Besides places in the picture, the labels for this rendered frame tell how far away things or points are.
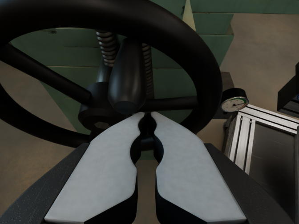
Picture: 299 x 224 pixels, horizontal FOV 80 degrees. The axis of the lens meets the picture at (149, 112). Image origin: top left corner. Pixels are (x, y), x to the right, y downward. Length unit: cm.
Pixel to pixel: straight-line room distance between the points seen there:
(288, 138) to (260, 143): 16
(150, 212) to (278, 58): 154
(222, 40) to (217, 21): 5
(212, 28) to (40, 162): 108
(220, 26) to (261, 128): 76
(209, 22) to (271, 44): 165
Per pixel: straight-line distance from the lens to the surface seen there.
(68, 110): 62
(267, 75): 167
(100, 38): 24
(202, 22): 37
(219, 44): 41
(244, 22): 216
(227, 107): 48
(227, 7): 36
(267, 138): 105
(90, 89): 23
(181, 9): 24
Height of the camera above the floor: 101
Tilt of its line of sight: 58 degrees down
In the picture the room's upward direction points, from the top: 2 degrees clockwise
